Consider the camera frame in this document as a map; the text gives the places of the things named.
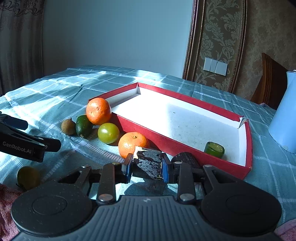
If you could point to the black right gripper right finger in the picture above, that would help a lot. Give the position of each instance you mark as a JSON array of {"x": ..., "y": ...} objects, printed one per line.
[{"x": 181, "y": 174}]

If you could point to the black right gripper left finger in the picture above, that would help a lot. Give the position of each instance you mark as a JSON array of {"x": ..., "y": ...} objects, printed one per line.
[{"x": 112, "y": 174}]

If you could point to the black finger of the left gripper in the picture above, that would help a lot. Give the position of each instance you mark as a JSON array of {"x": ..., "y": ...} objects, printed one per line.
[{"x": 16, "y": 126}]

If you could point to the dark sugarcane piece with hole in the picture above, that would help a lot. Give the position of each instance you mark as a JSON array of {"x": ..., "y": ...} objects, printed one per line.
[{"x": 186, "y": 157}]

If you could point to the green round fruit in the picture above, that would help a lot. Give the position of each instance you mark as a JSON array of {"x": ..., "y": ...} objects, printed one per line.
[
  {"x": 108, "y": 133},
  {"x": 28, "y": 178}
]

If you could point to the orange tangerine front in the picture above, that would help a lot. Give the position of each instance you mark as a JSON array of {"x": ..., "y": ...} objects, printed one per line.
[{"x": 129, "y": 141}]

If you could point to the teal plaid tablecloth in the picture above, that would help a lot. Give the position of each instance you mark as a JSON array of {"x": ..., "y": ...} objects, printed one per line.
[{"x": 46, "y": 102}]

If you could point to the green sugarcane piece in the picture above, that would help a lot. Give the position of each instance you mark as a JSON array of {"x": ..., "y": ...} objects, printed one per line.
[{"x": 214, "y": 149}]

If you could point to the red cardboard tray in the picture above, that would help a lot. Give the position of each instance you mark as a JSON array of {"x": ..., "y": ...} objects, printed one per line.
[{"x": 175, "y": 123}]

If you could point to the dark green small fruit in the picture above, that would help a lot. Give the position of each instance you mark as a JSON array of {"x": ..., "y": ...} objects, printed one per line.
[{"x": 83, "y": 126}]

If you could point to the brown kiwi fruit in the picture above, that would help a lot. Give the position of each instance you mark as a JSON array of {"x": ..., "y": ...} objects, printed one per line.
[{"x": 68, "y": 127}]

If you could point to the orange tangerine near tray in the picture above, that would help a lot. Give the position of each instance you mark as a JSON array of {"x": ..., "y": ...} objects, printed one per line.
[{"x": 98, "y": 111}]

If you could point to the pink red towel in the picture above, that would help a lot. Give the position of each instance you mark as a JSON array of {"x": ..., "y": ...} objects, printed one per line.
[{"x": 7, "y": 197}]

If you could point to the grey curtain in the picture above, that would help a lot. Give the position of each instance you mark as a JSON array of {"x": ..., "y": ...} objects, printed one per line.
[{"x": 21, "y": 43}]

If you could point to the light blue electric kettle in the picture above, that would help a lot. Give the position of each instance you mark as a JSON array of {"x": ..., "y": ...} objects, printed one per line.
[{"x": 283, "y": 124}]

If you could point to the wooden chair back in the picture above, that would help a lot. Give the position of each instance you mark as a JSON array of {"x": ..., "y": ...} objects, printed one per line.
[{"x": 272, "y": 85}]

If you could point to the pink cloth right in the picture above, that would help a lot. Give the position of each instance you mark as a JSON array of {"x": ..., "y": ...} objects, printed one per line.
[{"x": 287, "y": 231}]

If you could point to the white wall switch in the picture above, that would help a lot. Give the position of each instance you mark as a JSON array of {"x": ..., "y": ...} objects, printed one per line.
[{"x": 215, "y": 66}]

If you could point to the ornate framed wall panel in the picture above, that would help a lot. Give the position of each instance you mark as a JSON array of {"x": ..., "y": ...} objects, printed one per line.
[{"x": 218, "y": 30}]

